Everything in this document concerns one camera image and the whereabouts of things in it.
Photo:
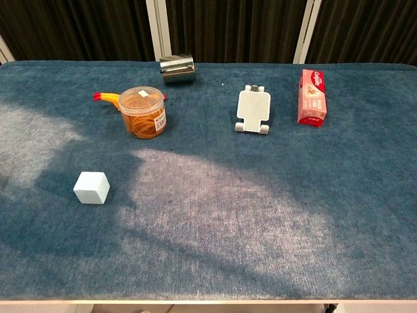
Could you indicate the blue felt table cloth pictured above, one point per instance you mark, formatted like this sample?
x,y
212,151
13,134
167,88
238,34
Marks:
x,y
208,195

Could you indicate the white phone stand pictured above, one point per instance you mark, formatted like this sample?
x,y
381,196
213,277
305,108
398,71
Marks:
x,y
254,106

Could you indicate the clear jar of rubber bands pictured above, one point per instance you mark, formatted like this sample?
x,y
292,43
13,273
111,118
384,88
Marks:
x,y
143,114

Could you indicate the shiny steel cup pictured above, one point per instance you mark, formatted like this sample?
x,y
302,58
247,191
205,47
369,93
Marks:
x,y
177,70

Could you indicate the red toothpaste box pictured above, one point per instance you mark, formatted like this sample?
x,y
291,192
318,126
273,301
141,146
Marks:
x,y
312,98

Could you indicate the light blue foam cube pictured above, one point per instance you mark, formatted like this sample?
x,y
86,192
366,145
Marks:
x,y
91,189

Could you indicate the dark pleated curtain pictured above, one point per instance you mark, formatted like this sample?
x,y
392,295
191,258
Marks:
x,y
234,29

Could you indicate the white frame post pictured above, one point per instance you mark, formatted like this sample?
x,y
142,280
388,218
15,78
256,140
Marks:
x,y
304,31
158,27
6,50

